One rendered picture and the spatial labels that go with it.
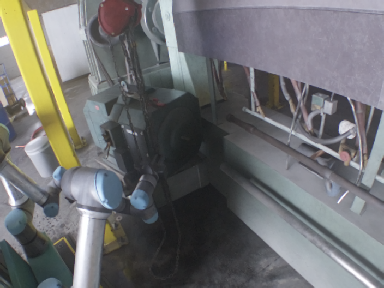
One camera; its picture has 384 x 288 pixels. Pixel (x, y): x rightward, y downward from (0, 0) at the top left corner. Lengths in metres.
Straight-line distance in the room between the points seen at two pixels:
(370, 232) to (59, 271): 1.32
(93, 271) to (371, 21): 1.09
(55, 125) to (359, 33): 1.29
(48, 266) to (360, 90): 1.46
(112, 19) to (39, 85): 0.46
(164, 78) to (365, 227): 1.94
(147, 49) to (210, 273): 1.82
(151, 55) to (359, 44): 1.78
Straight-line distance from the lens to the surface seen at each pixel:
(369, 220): 1.07
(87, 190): 0.74
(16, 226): 1.27
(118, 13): 1.02
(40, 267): 1.33
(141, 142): 1.34
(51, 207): 1.17
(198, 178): 1.93
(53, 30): 7.12
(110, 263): 1.71
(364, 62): 0.83
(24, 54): 1.21
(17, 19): 1.22
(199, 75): 1.79
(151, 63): 2.25
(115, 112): 1.51
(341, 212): 1.05
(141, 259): 1.65
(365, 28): 0.82
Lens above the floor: 1.33
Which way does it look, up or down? 34 degrees down
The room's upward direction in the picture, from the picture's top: 10 degrees counter-clockwise
